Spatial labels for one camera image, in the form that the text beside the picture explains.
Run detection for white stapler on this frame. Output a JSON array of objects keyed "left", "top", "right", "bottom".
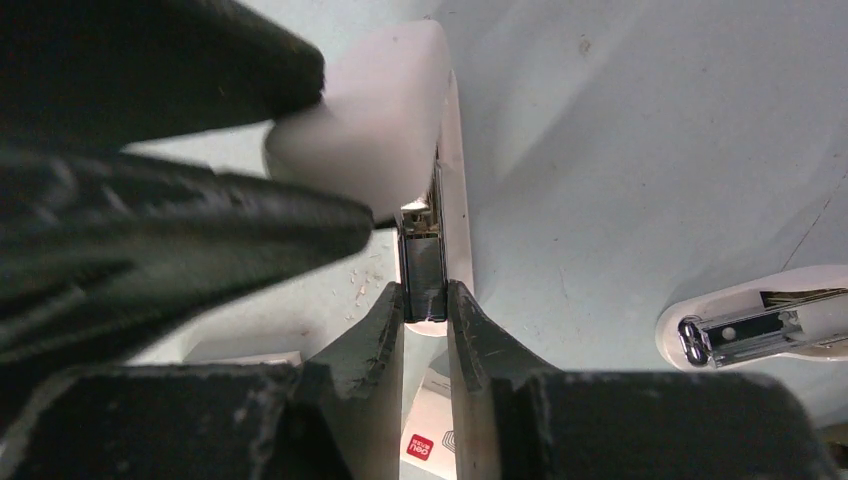
[{"left": 262, "top": 19, "right": 476, "bottom": 339}]

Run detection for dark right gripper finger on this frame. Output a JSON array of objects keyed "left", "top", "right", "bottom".
[
  {"left": 1, "top": 148, "right": 374, "bottom": 370},
  {"left": 1, "top": 1, "right": 325, "bottom": 149}
]

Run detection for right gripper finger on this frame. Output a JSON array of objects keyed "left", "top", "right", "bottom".
[
  {"left": 1, "top": 283, "right": 404, "bottom": 479},
  {"left": 447, "top": 281, "right": 838, "bottom": 479}
]

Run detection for white staple box sleeve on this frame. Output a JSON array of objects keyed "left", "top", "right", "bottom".
[{"left": 400, "top": 369, "right": 457, "bottom": 479}]

